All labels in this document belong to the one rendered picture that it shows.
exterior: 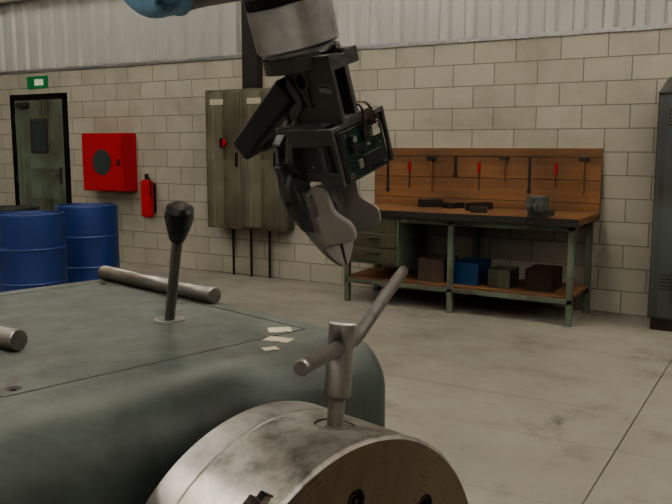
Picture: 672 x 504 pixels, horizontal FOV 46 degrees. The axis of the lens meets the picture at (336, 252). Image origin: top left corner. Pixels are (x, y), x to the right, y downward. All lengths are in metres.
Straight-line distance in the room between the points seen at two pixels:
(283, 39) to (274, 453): 0.34
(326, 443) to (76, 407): 0.21
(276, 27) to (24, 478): 0.41
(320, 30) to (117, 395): 0.35
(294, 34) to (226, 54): 8.43
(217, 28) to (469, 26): 2.98
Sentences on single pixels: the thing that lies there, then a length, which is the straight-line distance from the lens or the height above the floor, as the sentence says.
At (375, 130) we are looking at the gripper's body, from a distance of 0.71.
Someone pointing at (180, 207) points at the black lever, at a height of 1.40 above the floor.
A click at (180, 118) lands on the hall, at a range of 9.42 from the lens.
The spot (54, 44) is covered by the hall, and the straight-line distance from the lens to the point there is 11.09.
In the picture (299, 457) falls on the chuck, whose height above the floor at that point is 1.23.
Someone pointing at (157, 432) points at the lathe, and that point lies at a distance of 0.69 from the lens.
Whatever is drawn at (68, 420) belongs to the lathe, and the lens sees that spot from 0.67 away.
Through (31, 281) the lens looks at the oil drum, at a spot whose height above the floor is 0.33.
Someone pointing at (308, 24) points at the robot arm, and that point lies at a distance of 0.68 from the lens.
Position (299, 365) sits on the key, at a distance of 0.55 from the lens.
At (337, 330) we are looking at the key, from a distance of 0.63.
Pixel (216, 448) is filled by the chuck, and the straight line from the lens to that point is 0.65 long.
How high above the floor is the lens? 1.46
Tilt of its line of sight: 8 degrees down
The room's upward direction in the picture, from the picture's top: straight up
